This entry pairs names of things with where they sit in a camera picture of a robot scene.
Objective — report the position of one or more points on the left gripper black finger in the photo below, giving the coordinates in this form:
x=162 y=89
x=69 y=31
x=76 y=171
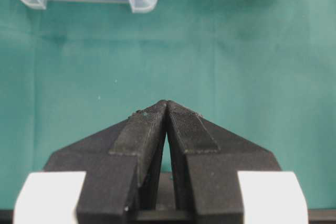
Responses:
x=205 y=160

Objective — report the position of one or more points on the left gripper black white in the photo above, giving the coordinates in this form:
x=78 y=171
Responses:
x=121 y=168

